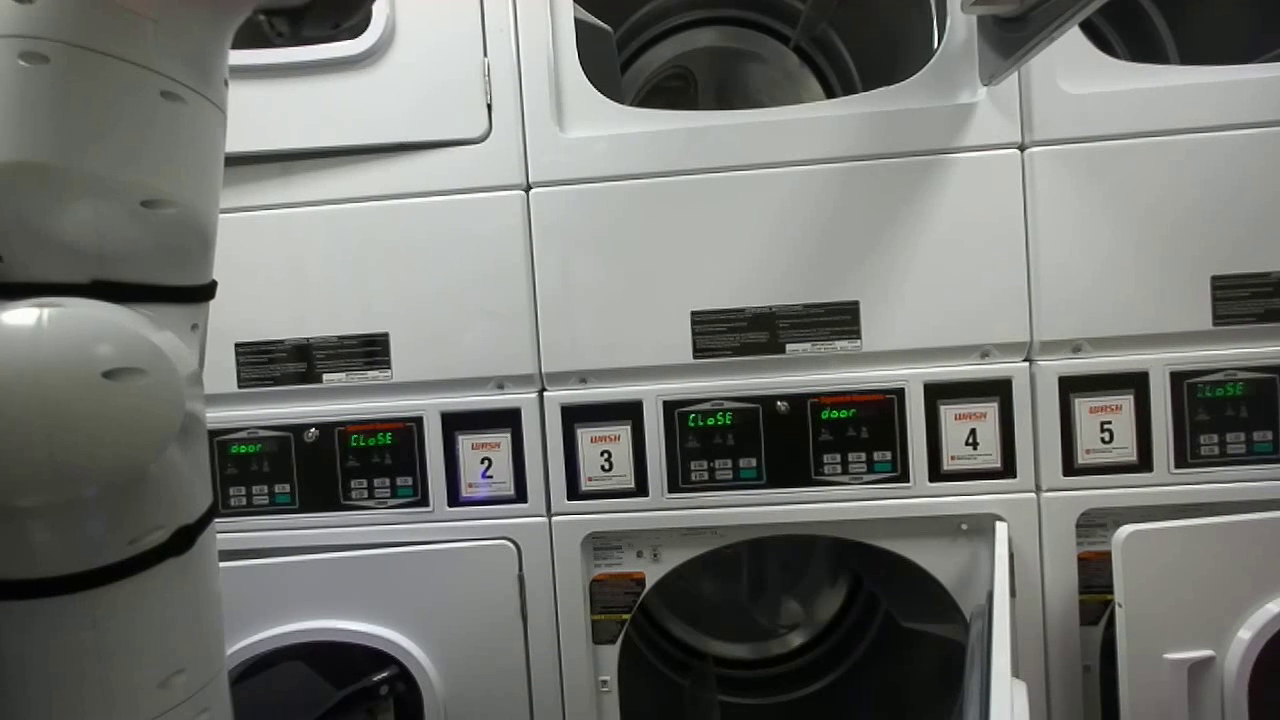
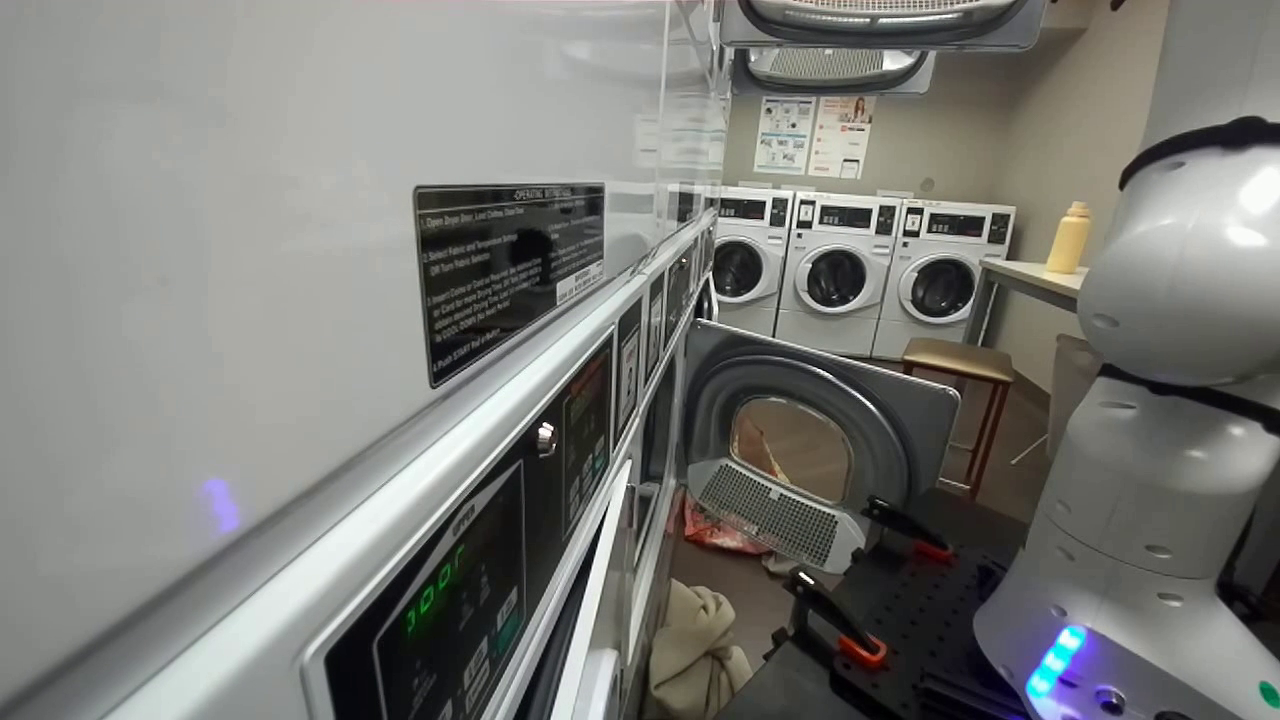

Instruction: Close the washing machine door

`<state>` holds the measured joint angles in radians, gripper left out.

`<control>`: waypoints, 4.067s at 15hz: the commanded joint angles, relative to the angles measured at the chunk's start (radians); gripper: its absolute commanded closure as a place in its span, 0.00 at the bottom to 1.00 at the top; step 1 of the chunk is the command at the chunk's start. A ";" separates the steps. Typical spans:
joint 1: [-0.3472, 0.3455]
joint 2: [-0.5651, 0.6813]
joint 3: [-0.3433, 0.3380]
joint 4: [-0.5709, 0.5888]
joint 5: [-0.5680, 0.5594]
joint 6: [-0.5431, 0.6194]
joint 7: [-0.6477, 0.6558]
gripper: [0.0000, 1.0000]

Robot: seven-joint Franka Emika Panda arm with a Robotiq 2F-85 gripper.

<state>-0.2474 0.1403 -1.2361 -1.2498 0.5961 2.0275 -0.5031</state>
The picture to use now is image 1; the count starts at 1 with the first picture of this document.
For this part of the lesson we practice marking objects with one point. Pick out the white card printed 5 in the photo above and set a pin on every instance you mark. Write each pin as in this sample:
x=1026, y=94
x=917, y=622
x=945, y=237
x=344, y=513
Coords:
x=1107, y=426

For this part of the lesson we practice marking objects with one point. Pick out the coloured caution sticker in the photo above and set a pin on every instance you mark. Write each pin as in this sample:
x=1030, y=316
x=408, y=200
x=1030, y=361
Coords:
x=617, y=605

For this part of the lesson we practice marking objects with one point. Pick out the white card printed 3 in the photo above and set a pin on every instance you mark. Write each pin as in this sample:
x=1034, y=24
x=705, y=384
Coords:
x=604, y=450

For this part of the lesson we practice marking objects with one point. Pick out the stacked dryer numbered 2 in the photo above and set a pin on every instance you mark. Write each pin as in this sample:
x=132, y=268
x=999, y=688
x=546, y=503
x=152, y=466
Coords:
x=374, y=265

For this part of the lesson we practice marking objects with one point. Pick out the white card printed 4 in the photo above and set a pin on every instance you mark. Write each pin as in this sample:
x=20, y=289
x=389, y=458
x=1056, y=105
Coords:
x=969, y=428

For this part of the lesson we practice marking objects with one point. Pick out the stacked dryer numbered 3 4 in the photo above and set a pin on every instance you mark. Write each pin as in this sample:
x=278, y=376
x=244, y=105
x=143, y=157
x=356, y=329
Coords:
x=774, y=243

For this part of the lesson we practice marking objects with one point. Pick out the white card printed 2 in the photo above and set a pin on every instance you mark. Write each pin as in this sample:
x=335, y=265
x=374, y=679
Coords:
x=486, y=461

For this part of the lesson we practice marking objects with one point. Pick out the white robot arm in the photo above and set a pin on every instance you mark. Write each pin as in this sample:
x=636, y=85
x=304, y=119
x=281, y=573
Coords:
x=95, y=401

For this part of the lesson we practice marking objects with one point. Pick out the stacked dryer numbered 5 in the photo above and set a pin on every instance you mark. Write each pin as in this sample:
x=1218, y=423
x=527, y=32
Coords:
x=1146, y=225

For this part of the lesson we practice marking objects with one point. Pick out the black warning label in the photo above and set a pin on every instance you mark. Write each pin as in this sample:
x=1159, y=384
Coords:
x=776, y=329
x=315, y=361
x=1246, y=299

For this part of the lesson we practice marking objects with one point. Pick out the black dryer control panel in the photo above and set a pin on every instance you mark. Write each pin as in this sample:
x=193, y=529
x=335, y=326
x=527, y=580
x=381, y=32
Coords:
x=1225, y=418
x=787, y=441
x=322, y=466

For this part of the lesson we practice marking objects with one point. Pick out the dryer door with round window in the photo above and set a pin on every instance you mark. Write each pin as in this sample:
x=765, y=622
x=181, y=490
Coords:
x=1002, y=627

